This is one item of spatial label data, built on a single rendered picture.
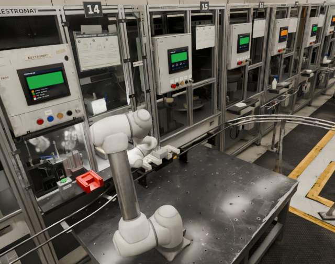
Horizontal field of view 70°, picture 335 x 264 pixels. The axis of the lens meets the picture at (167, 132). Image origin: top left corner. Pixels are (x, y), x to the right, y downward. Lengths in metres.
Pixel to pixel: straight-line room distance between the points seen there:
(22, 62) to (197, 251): 1.44
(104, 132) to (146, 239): 0.60
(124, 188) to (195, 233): 0.61
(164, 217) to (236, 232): 0.52
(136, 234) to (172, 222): 0.20
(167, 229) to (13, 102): 1.08
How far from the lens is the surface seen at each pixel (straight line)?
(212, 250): 1.59
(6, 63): 1.53
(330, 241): 2.80
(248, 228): 1.73
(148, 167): 1.92
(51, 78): 1.57
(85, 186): 1.70
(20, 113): 1.58
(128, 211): 1.33
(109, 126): 1.19
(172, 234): 1.44
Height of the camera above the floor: 1.91
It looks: 25 degrees down
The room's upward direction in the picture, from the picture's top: 4 degrees counter-clockwise
